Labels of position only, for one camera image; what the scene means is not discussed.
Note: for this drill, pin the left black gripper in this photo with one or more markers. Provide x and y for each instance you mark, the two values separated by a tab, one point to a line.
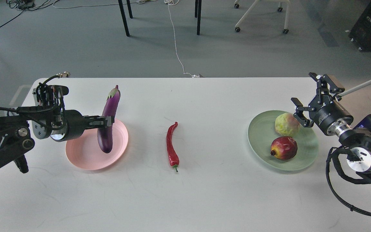
76	124

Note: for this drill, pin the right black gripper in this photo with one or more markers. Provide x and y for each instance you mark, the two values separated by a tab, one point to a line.
324	109

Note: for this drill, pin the purple eggplant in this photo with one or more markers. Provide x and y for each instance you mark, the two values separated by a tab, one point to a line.
104	135

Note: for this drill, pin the green yellow fruit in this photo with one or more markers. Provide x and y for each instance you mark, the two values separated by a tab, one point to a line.
286	125

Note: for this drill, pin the red pomegranate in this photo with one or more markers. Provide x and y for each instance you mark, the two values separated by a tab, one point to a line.
284	148

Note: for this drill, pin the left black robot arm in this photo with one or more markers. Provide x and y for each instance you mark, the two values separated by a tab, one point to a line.
49	119

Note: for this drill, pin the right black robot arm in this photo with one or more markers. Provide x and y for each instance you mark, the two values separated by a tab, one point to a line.
352	160

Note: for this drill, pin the pink plate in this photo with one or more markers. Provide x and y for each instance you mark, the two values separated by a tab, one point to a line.
84	152

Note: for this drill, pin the red chili pepper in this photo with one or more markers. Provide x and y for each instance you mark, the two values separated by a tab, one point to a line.
171	153

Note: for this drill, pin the black table legs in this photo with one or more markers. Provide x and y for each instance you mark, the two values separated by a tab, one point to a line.
197	13

